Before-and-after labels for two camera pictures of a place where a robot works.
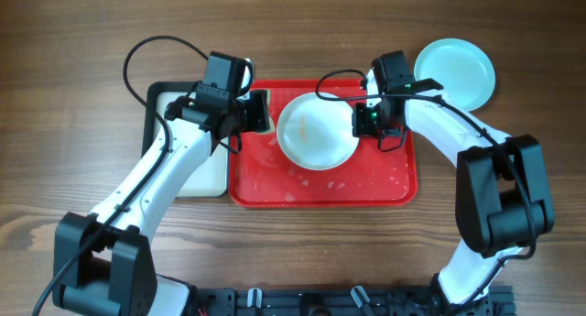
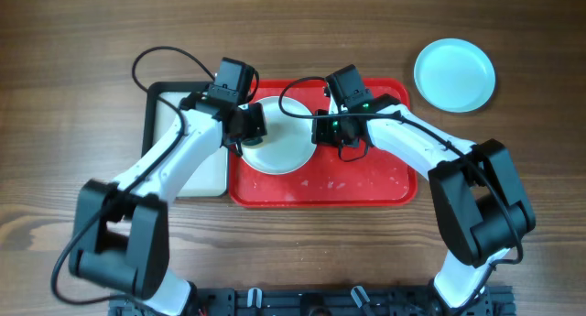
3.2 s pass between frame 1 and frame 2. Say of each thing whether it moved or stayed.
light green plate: stayed
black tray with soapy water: stayed
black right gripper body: moved
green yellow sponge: moved
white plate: moved
